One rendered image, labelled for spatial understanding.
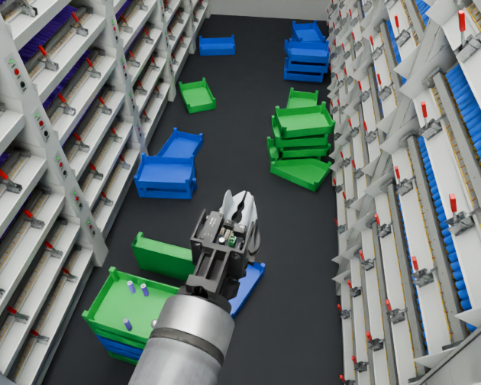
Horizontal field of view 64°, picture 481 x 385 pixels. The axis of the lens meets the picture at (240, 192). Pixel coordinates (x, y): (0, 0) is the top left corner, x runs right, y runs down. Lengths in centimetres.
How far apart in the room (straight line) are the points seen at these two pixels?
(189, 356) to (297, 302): 144
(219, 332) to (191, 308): 4
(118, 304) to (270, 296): 70
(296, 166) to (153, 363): 203
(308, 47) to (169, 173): 160
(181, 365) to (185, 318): 5
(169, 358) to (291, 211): 176
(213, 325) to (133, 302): 108
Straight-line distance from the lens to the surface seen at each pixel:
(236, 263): 50
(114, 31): 200
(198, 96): 295
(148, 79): 254
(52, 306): 181
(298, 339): 178
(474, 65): 85
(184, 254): 174
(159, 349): 44
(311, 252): 200
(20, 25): 145
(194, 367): 44
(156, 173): 226
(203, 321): 45
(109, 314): 153
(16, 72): 137
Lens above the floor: 164
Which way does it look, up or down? 48 degrees down
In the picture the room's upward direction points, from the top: straight up
